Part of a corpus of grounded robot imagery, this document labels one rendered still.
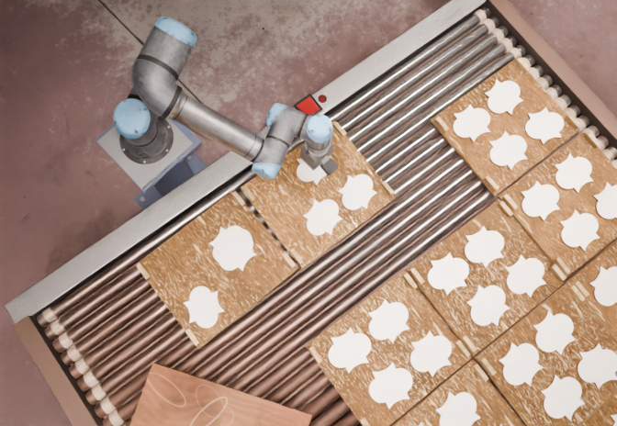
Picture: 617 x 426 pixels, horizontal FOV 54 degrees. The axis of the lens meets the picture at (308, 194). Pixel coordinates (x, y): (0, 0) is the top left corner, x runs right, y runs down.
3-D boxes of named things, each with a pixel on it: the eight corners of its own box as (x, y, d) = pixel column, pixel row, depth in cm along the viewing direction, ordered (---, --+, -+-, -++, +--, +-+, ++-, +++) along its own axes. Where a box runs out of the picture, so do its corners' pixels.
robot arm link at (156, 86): (120, 91, 150) (282, 180, 169) (140, 54, 152) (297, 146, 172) (113, 99, 160) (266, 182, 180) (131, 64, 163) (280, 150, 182)
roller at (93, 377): (79, 379, 194) (73, 380, 190) (523, 58, 229) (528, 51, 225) (87, 392, 193) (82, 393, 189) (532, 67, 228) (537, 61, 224)
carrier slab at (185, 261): (136, 264, 200) (135, 264, 198) (234, 190, 208) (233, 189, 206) (199, 349, 194) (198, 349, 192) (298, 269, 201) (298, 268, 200)
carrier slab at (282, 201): (240, 188, 208) (240, 187, 206) (333, 122, 215) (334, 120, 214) (301, 269, 201) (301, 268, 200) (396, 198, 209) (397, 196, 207)
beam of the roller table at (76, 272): (11, 307, 201) (3, 305, 196) (476, -12, 239) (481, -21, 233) (24, 327, 200) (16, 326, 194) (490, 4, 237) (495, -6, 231)
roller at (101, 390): (87, 392, 193) (83, 393, 189) (532, 67, 228) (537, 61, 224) (95, 405, 193) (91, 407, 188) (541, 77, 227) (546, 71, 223)
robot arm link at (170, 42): (125, 102, 204) (136, 52, 153) (144, 64, 207) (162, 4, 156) (158, 118, 207) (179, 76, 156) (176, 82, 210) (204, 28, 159)
